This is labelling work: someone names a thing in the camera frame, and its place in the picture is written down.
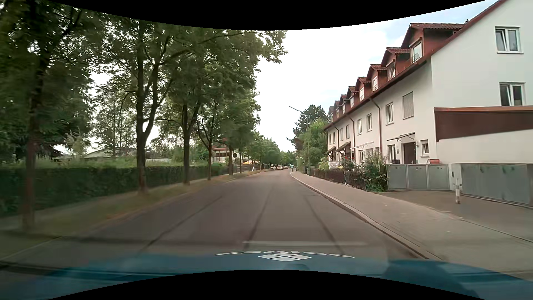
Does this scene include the group of trees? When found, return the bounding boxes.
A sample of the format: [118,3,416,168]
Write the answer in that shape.
[287,104,330,171]

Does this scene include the house with red balcony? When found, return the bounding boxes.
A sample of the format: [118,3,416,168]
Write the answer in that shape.
[212,139,234,164]

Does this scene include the grey asphalt road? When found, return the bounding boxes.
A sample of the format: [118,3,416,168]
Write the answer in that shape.
[0,169,421,271]

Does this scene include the dark wooden fence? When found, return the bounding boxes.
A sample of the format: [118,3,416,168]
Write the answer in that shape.
[310,167,367,191]

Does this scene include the green bushes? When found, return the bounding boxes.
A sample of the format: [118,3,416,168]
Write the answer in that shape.
[318,151,389,193]

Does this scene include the row of trees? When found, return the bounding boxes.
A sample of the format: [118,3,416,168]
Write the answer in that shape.
[0,0,297,232]

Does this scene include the car's own bonnet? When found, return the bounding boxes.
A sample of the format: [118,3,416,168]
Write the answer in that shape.
[0,251,533,300]

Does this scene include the low building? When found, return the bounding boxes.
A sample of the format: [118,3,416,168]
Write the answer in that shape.
[54,148,136,162]

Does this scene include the paved pavement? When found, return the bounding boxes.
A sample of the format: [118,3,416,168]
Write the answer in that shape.
[290,170,533,279]

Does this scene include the white terraced house red roof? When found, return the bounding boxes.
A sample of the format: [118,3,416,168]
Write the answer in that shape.
[323,0,533,167]

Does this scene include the grass verge with path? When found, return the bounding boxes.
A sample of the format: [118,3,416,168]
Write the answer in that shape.
[0,170,267,259]

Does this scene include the green hedge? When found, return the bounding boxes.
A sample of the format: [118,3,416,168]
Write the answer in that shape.
[0,163,234,217]

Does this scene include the street lamp post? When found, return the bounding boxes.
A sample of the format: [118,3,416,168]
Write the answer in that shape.
[288,105,311,176]

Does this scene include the grey metal bin enclosure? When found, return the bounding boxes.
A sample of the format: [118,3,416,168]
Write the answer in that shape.
[386,163,451,191]
[451,162,533,206]

